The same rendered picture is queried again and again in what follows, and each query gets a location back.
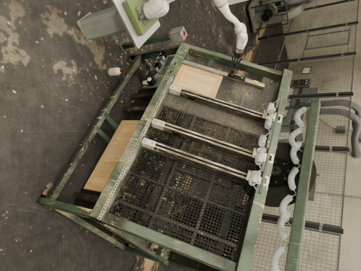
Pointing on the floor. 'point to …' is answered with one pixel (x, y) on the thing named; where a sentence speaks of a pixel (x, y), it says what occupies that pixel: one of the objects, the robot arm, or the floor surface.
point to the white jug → (114, 71)
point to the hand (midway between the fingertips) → (234, 65)
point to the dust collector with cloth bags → (262, 7)
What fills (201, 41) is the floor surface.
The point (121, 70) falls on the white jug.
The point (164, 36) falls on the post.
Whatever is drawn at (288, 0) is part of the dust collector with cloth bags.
